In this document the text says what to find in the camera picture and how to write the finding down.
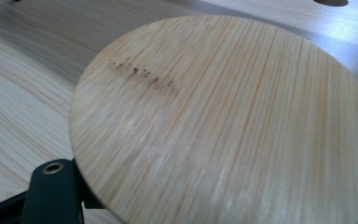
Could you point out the brown jar with bamboo lid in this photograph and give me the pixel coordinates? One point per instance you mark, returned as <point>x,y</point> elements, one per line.
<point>331,2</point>
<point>214,124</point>

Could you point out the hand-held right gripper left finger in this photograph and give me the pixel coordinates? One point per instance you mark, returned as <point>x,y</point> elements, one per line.
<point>54,199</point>

